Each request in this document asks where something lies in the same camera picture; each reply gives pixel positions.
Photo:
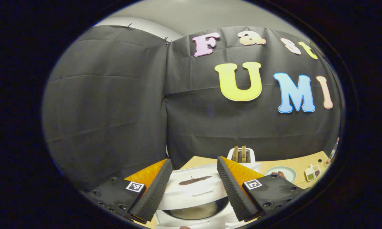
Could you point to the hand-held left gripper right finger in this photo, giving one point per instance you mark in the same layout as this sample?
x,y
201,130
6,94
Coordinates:
x,y
234,197

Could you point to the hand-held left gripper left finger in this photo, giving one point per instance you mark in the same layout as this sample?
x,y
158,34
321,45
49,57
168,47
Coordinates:
x,y
149,197

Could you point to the white rice cooker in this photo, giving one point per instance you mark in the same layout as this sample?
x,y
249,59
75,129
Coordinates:
x,y
194,194

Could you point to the brown toast slice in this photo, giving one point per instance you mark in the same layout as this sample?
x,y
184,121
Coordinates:
x,y
243,155
235,155

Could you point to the white toaster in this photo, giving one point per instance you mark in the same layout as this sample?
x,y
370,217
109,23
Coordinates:
x,y
251,157

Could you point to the pale green plate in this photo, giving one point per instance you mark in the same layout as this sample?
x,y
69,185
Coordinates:
x,y
289,173

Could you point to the white divided bean dish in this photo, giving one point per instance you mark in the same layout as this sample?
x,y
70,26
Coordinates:
x,y
312,173

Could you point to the black backdrop cloth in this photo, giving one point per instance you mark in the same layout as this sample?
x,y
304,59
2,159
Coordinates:
x,y
108,111

